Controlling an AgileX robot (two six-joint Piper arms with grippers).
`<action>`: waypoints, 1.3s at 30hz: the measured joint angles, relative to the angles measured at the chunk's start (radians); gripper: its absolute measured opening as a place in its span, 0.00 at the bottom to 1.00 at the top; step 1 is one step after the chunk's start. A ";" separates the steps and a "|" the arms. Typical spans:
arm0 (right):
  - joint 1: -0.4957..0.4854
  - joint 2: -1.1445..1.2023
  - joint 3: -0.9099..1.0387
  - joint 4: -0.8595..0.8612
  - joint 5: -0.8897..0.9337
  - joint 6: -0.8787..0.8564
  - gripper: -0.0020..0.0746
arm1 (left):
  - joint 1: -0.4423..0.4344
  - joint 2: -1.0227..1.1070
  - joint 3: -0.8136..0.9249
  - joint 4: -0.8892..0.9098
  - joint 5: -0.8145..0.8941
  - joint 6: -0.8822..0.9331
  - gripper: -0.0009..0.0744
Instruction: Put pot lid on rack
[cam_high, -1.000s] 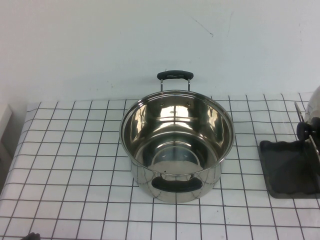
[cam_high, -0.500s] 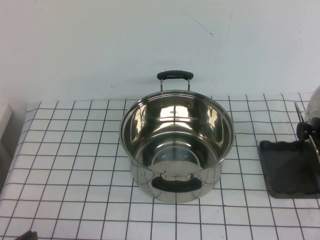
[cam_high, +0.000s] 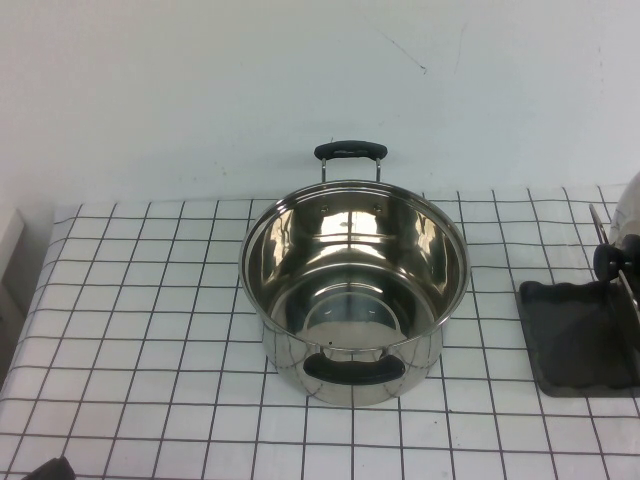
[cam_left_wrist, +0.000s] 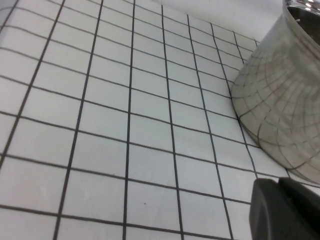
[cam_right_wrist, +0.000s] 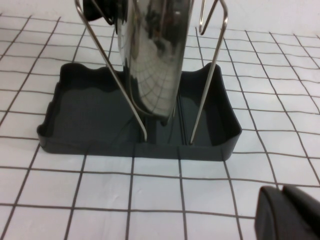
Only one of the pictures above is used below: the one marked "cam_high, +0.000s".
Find stainless steel lid black knob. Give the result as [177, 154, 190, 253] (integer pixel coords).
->
[592, 169, 640, 324]

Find chrome wire lid rack frame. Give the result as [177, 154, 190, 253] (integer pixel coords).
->
[587, 202, 640, 324]

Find white black-grid tablecloth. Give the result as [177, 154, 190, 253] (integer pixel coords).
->
[0, 183, 640, 480]

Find stainless steel pot black handles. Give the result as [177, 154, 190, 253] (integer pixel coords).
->
[242, 139, 474, 409]

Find white side cabinet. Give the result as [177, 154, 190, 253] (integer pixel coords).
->
[0, 207, 29, 324]

